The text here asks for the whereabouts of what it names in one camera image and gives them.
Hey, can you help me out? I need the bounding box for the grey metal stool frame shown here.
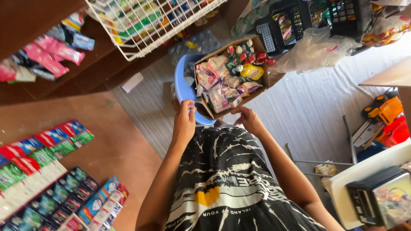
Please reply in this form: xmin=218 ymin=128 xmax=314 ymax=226
xmin=285 ymin=115 xmax=358 ymax=178

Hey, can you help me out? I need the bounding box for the digital weighing scale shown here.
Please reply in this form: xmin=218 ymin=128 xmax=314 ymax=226
xmin=346 ymin=166 xmax=411 ymax=229

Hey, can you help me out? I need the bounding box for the person's right hand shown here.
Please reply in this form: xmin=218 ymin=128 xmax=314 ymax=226
xmin=230 ymin=106 xmax=266 ymax=136

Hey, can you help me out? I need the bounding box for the heap of snack packets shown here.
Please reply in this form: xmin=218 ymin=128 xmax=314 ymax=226
xmin=195 ymin=55 xmax=263 ymax=113

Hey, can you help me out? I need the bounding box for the blue plastic basin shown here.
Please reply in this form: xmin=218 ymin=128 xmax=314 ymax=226
xmin=174 ymin=53 xmax=216 ymax=126

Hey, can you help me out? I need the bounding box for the brown cardboard box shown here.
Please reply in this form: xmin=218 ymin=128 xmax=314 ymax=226
xmin=193 ymin=35 xmax=286 ymax=120

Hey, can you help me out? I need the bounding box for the pile of pink sachet packets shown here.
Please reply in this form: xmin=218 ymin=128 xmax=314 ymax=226
xmin=0 ymin=12 xmax=95 ymax=83

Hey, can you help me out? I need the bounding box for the clear bag of small goods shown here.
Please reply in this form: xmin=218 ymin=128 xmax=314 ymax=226
xmin=168 ymin=29 xmax=221 ymax=66

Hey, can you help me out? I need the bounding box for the cluster of red-capped small bottles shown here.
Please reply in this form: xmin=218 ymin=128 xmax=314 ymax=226
xmin=225 ymin=39 xmax=276 ymax=69

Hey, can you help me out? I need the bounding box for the white wire basket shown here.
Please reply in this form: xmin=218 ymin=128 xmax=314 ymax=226
xmin=85 ymin=0 xmax=228 ymax=62

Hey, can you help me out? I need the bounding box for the person's left hand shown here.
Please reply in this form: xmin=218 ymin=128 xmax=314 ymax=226
xmin=172 ymin=99 xmax=197 ymax=144

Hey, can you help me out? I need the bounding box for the red yellow printed bag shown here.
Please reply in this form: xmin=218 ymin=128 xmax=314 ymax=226
xmin=361 ymin=6 xmax=411 ymax=48

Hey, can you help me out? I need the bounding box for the white counter top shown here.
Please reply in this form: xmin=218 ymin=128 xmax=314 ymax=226
xmin=328 ymin=139 xmax=411 ymax=230

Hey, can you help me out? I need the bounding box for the clear plastic bag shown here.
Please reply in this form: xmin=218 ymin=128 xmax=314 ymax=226
xmin=270 ymin=27 xmax=363 ymax=74

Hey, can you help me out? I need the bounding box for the black and white printed shirt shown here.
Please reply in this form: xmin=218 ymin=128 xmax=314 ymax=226
xmin=164 ymin=126 xmax=328 ymax=231

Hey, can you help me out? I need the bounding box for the yellow toy truck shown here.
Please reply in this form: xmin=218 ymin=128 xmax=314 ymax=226
xmin=363 ymin=95 xmax=404 ymax=126

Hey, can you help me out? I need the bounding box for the yellow plastic bottle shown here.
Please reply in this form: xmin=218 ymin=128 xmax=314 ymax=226
xmin=236 ymin=63 xmax=265 ymax=81

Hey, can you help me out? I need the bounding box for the black plastic crate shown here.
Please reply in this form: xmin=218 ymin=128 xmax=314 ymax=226
xmin=328 ymin=0 xmax=373 ymax=39
xmin=255 ymin=0 xmax=313 ymax=56

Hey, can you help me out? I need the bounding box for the white paper slip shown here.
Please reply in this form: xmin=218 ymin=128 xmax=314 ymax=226
xmin=121 ymin=72 xmax=144 ymax=94

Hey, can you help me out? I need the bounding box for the pack of clear water bottles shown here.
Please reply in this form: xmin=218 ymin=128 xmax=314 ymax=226
xmin=231 ymin=0 xmax=273 ymax=37

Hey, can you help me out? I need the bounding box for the wooden shelf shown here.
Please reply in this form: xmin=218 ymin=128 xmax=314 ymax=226
xmin=0 ymin=0 xmax=225 ymax=106

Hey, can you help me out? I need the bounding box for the red plastic container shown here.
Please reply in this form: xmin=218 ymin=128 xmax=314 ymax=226
xmin=376 ymin=115 xmax=410 ymax=148

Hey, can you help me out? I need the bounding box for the row of toothpaste boxes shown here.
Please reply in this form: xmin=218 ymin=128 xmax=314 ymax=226
xmin=0 ymin=120 xmax=130 ymax=231

